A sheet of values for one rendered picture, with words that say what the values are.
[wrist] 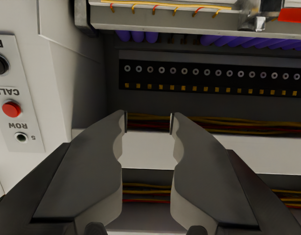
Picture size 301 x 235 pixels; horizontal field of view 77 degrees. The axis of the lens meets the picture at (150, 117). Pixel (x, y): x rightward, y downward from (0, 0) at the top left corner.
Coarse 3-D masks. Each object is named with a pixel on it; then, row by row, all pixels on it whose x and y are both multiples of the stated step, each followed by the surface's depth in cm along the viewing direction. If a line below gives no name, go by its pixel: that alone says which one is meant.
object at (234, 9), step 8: (88, 0) 19; (96, 0) 18; (120, 0) 18; (128, 0) 18; (136, 0) 18; (144, 0) 18; (152, 0) 19; (160, 0) 19; (168, 0) 19; (160, 8) 19; (168, 8) 19; (184, 8) 19; (192, 8) 19; (208, 8) 19; (216, 8) 19; (232, 8) 19
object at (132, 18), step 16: (112, 0) 17; (96, 16) 19; (112, 16) 19; (128, 16) 19; (144, 16) 19; (160, 16) 19; (176, 16) 19; (192, 16) 19; (208, 16) 19; (224, 16) 19; (176, 32) 21; (192, 32) 21; (208, 32) 20; (224, 32) 20; (240, 32) 20; (256, 32) 20; (272, 32) 20; (288, 32) 20
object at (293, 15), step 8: (288, 8) 12; (296, 8) 12; (256, 16) 16; (264, 16) 15; (272, 16) 14; (280, 16) 13; (288, 16) 12; (296, 16) 11; (256, 24) 16; (264, 24) 16
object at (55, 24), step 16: (48, 0) 15; (64, 0) 18; (80, 0) 18; (176, 0) 19; (192, 0) 18; (208, 0) 18; (224, 0) 18; (288, 0) 18; (48, 16) 15; (64, 16) 18; (80, 16) 19; (48, 32) 15; (64, 32) 18; (80, 32) 22; (96, 32) 22; (112, 32) 31; (144, 32) 30; (80, 48) 22; (96, 48) 29; (224, 64) 34; (240, 64) 33; (256, 64) 33; (272, 64) 33; (288, 64) 33
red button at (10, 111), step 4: (4, 104) 18; (8, 104) 18; (12, 104) 18; (4, 108) 18; (8, 108) 18; (12, 108) 18; (16, 108) 18; (4, 112) 18; (8, 112) 18; (12, 112) 18; (16, 112) 18; (20, 112) 19; (12, 116) 19; (16, 116) 19
